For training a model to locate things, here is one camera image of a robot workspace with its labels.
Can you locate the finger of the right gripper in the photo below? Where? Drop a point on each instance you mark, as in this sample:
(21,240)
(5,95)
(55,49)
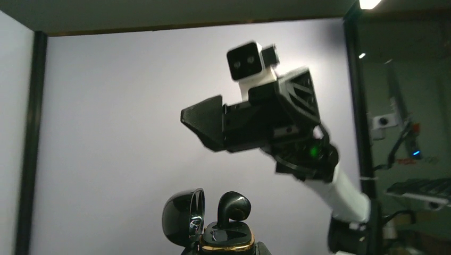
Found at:
(205,120)

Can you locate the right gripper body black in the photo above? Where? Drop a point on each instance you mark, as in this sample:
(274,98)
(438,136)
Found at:
(278,112)

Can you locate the small black earbud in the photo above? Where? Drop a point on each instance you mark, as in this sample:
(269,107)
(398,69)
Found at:
(232,206)

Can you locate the black earbud case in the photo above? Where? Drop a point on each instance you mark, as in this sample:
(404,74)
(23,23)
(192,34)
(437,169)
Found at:
(183,224)

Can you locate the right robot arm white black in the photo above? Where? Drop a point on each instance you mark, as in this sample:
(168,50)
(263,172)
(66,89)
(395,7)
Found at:
(355,225)

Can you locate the ceiling strip light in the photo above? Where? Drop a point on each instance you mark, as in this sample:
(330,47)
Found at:
(368,4)

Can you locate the black keyboard on tray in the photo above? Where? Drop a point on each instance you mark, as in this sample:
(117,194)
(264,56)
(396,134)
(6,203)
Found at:
(436,191)

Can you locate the black frame post right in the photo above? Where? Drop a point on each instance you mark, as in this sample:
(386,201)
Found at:
(364,156)

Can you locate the black frame post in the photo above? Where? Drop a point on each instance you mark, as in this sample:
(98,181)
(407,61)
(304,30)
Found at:
(364,156)
(23,231)

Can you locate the black frame post left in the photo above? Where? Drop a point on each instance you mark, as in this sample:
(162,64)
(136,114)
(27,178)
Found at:
(23,231)

